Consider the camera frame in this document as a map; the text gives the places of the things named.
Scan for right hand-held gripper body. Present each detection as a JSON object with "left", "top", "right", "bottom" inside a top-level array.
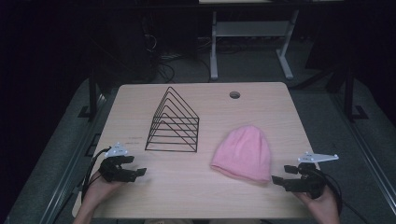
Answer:
[{"left": 284, "top": 151, "right": 340, "bottom": 201}]

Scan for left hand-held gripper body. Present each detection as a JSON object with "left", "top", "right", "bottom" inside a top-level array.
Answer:
[{"left": 98, "top": 142, "right": 138, "bottom": 183}]

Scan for pink knit beanie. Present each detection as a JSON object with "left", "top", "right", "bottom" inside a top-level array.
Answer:
[{"left": 210, "top": 124, "right": 273, "bottom": 184}]

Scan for black wire file rack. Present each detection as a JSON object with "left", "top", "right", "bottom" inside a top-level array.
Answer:
[{"left": 144, "top": 86, "right": 200, "bottom": 154}]

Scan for person's left hand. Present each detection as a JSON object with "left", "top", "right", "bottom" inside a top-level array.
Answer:
[{"left": 81, "top": 178, "right": 126, "bottom": 213}]

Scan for person's right hand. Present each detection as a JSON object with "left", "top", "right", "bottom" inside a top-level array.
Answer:
[{"left": 291, "top": 186, "right": 341, "bottom": 224}]

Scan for black metal stand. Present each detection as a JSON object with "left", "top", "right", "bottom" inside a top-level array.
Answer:
[
  {"left": 78, "top": 40, "right": 107, "bottom": 121},
  {"left": 341, "top": 60, "right": 370, "bottom": 123}
]

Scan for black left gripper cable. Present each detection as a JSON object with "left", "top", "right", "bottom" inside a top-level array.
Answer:
[{"left": 80, "top": 147, "right": 112, "bottom": 203}]

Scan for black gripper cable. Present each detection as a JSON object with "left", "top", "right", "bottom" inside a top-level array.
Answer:
[
  {"left": 80, "top": 147, "right": 112, "bottom": 203},
  {"left": 320, "top": 172, "right": 370, "bottom": 224}
]

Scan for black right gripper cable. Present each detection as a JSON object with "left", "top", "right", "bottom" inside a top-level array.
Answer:
[{"left": 320, "top": 172, "right": 370, "bottom": 224}]

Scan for grey metal floor rail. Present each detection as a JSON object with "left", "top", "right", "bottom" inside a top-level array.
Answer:
[
  {"left": 329, "top": 92, "right": 396, "bottom": 207},
  {"left": 38, "top": 92, "right": 108, "bottom": 224}
]

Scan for black floor cables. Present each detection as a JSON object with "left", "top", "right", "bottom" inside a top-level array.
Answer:
[{"left": 141, "top": 32, "right": 213, "bottom": 84}]

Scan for grey metal desk frame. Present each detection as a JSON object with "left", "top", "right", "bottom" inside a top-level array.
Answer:
[{"left": 209, "top": 8, "right": 301, "bottom": 81}]

